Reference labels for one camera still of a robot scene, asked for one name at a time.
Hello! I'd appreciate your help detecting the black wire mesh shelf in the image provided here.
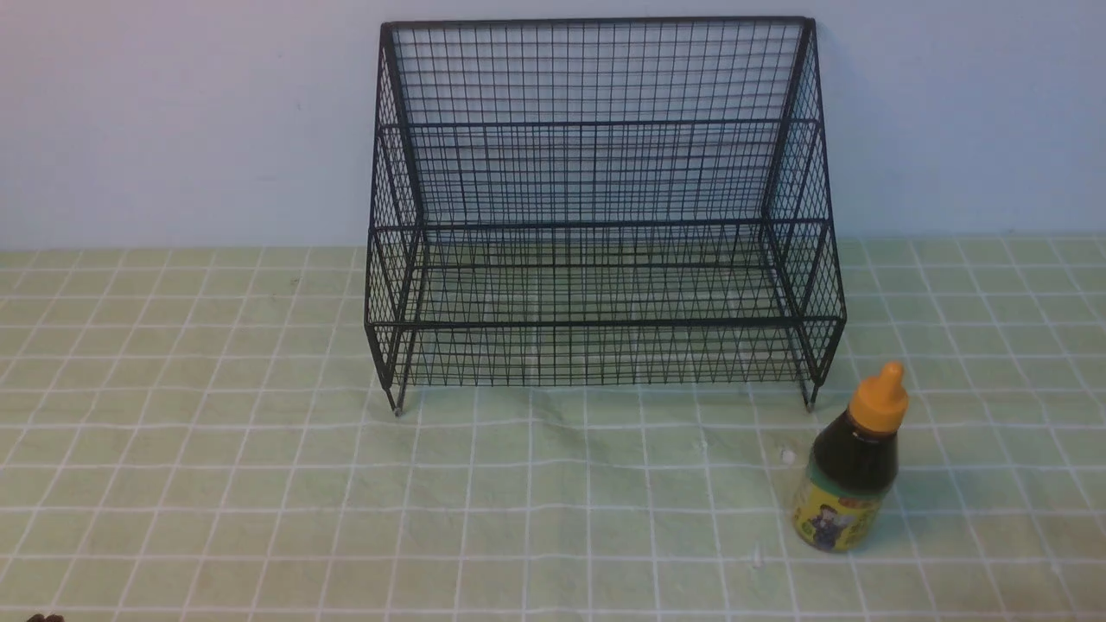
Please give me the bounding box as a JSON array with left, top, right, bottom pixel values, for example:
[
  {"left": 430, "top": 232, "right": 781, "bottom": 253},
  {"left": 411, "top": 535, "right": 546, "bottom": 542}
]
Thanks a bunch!
[{"left": 363, "top": 15, "right": 847, "bottom": 414}]

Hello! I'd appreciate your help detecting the green checkered tablecloth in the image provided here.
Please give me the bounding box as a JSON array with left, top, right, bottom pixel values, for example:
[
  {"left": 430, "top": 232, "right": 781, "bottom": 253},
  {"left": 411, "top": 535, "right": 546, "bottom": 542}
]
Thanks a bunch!
[{"left": 1, "top": 235, "right": 1105, "bottom": 621}]

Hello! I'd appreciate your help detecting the dark sauce bottle orange cap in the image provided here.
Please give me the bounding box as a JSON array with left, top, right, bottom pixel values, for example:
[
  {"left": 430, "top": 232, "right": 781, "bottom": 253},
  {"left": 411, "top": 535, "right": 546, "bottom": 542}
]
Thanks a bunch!
[{"left": 791, "top": 361, "right": 909, "bottom": 554}]

